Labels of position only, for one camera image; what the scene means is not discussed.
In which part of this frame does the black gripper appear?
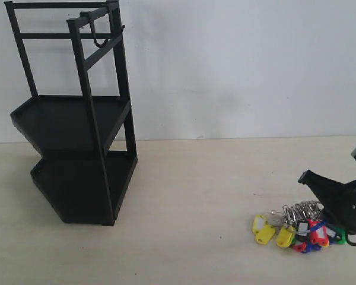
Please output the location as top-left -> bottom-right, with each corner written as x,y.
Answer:
298,170 -> 356,234

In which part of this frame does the colourful key tag bunch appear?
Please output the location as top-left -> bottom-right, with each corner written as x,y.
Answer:
252,200 -> 346,254

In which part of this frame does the black two-tier corner rack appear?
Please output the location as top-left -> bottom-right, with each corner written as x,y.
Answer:
5,1 -> 138,226

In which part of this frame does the black metal hook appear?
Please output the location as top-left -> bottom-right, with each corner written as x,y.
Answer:
80,11 -> 114,48

